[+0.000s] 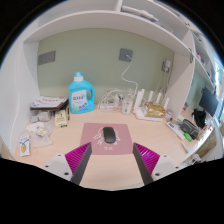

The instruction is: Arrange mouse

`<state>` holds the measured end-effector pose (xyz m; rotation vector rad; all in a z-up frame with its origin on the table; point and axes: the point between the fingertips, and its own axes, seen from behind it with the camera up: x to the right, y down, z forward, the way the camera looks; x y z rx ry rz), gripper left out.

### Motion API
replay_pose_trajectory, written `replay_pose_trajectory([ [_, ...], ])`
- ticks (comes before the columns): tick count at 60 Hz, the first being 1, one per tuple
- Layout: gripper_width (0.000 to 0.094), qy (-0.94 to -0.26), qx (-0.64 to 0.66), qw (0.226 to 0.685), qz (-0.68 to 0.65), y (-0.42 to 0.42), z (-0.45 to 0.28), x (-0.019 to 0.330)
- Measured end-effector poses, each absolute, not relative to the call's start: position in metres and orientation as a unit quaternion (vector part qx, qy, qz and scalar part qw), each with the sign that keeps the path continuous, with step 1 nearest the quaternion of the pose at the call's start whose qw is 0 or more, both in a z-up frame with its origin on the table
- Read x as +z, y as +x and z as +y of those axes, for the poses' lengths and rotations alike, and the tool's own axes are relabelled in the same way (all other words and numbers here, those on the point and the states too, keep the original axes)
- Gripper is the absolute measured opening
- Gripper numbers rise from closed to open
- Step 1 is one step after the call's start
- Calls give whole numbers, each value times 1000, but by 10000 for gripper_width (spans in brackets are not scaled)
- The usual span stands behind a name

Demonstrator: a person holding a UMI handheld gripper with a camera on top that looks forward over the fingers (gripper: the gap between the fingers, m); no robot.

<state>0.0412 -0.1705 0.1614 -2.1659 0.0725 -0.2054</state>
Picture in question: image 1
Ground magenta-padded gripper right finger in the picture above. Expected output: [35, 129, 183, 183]
[132, 142, 183, 186]

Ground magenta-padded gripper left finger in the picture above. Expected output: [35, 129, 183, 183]
[42, 142, 93, 186]

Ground black computer mouse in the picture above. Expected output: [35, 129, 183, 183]
[102, 126, 118, 145]

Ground pink cartoon-print mouse pad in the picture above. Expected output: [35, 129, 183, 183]
[79, 122, 134, 156]

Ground white remote control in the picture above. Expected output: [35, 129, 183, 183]
[166, 120, 186, 141]

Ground small yellow box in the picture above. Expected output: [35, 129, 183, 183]
[54, 109, 69, 129]

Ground clear plastic bags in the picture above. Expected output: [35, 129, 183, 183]
[25, 111, 56, 149]

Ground green small packet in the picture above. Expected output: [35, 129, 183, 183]
[183, 131, 193, 143]

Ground white router with antennas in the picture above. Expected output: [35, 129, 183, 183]
[133, 88, 171, 122]

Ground small white jar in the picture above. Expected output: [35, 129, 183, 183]
[165, 109, 174, 122]

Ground gold foil bag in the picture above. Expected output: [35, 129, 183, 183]
[144, 101, 167, 119]

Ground grey pouch with green trim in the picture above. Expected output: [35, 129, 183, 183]
[180, 118, 200, 140]

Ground small white yellow packet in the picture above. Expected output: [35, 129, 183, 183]
[19, 133, 32, 158]

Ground clear plastic bottle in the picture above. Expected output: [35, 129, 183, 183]
[121, 89, 134, 116]

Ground blue detergent bottle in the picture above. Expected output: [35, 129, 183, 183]
[68, 70, 96, 115]

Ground black bag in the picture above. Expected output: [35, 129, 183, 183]
[192, 108, 208, 129]

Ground black monitor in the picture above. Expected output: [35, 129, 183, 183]
[198, 87, 220, 118]

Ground white shelf unit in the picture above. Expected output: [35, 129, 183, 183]
[0, 0, 224, 158]

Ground white power strip with cables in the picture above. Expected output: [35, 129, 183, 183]
[97, 88, 124, 112]

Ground white wall cable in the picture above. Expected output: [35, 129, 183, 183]
[120, 56, 139, 96]

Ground white wall charger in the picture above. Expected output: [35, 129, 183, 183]
[162, 58, 172, 73]

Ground grey wall plate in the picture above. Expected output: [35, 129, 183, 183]
[37, 50, 56, 66]

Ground grey wall socket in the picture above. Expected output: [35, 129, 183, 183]
[118, 47, 134, 63]

